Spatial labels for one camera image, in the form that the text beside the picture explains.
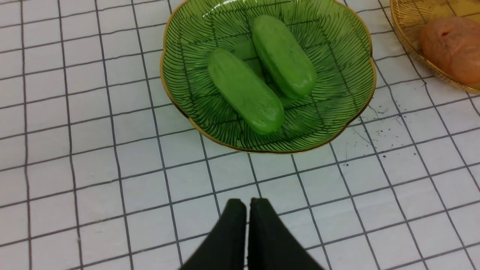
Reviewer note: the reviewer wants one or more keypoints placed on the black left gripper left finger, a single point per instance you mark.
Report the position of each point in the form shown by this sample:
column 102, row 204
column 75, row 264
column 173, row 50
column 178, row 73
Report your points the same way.
column 224, row 247

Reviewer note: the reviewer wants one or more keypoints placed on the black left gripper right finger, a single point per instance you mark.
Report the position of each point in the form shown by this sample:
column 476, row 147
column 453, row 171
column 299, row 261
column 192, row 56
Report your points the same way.
column 271, row 246

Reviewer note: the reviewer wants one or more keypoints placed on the green cucumber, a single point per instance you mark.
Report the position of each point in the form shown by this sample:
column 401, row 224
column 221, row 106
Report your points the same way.
column 281, row 54
column 248, row 94

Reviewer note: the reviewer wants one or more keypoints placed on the brown potato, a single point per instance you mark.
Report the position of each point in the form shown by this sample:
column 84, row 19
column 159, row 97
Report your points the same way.
column 452, row 44

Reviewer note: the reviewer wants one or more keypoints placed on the green glass plate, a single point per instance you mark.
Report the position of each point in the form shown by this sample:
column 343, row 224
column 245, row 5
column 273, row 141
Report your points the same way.
column 333, row 36

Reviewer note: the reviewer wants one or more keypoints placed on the amber glass plate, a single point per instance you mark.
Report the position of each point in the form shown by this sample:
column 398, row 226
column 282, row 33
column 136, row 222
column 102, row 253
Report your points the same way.
column 410, row 16

